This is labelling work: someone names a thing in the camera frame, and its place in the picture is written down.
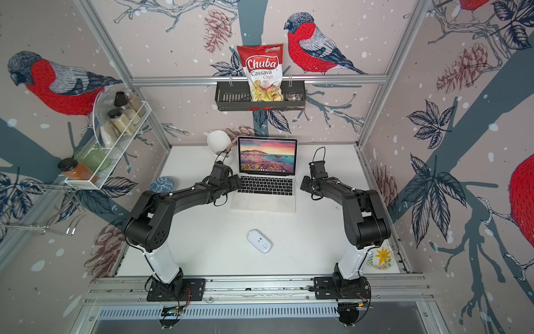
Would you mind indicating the chrome wire wall rack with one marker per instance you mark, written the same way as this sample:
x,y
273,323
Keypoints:
x,y
41,209

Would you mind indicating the white wireless mouse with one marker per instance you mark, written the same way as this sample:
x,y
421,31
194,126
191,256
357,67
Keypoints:
x,y
259,241

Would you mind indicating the black wire wall basket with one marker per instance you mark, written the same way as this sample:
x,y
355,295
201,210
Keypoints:
x,y
240,96

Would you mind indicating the silver laptop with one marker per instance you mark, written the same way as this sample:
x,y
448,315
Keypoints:
x,y
267,171

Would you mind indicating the green glass jar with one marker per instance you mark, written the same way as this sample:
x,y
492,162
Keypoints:
x,y
93,157

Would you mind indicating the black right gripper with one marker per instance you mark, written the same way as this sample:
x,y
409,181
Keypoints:
x,y
303,184

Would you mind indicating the white wire spice shelf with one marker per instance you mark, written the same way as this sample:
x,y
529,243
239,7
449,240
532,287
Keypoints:
x,y
107,136

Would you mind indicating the blue patterned ceramic bowl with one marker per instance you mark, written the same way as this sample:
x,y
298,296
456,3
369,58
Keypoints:
x,y
162,185

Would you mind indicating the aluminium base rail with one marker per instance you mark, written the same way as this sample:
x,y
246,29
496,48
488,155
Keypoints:
x,y
132,290

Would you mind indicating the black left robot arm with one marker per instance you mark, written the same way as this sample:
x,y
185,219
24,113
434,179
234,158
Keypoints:
x,y
150,222

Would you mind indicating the floral yellow small dish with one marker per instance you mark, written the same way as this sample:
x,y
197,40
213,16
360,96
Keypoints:
x,y
381,259

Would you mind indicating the red cassava chips bag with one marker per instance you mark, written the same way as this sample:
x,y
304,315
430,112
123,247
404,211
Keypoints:
x,y
262,65

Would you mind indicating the black lid spice bottle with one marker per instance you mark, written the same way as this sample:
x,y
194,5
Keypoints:
x,y
122,103
121,122

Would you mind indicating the orange sauce jar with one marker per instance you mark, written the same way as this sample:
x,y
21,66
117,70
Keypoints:
x,y
75,170

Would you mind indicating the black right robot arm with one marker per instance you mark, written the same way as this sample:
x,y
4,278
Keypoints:
x,y
364,222

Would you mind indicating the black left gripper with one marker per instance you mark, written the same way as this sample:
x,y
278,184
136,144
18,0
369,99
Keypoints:
x,y
236,181

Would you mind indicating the pink pen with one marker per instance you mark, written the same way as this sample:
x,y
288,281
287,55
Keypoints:
x,y
230,146

